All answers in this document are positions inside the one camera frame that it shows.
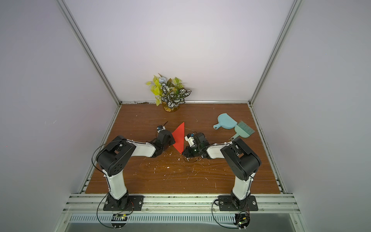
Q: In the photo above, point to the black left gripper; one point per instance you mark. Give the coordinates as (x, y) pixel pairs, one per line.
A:
(171, 138)

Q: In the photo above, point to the red square paper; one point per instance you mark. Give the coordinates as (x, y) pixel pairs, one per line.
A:
(179, 137)

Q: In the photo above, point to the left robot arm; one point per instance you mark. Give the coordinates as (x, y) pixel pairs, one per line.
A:
(114, 157)

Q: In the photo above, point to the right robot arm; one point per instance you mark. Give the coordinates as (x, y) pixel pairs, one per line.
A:
(242, 160)

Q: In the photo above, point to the light blue dustpan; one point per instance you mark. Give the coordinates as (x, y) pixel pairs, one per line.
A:
(225, 121)

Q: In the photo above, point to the artificial plant in amber vase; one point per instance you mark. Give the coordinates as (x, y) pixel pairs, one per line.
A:
(168, 92)

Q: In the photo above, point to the green hand brush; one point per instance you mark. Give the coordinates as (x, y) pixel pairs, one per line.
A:
(242, 130)

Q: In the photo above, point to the right small circuit board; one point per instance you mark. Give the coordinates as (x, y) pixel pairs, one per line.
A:
(242, 220)

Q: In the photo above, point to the small circuit board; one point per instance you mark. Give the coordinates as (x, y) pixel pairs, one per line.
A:
(118, 221)
(242, 220)

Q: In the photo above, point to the left small circuit board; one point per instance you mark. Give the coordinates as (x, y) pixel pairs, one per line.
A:
(118, 221)

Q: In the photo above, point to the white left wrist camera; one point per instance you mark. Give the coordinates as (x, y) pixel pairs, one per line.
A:
(160, 128)

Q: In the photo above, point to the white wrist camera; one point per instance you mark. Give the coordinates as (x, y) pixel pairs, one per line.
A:
(160, 128)
(190, 139)

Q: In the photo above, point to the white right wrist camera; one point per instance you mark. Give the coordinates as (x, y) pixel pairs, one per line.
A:
(190, 139)

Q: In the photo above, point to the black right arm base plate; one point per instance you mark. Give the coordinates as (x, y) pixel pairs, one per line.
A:
(231, 203)

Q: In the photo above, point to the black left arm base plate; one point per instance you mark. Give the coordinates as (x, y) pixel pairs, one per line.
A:
(125, 203)

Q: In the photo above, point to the aluminium front rail frame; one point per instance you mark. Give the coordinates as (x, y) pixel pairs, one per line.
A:
(175, 209)

